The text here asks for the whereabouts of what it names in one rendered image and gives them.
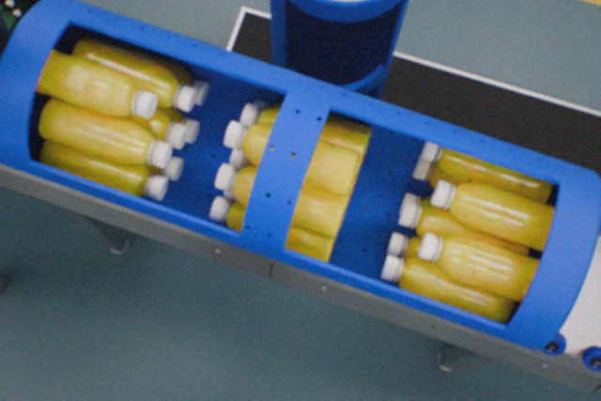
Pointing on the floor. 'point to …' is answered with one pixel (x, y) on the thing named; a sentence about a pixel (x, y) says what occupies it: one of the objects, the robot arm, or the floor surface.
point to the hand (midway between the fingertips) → (3, 70)
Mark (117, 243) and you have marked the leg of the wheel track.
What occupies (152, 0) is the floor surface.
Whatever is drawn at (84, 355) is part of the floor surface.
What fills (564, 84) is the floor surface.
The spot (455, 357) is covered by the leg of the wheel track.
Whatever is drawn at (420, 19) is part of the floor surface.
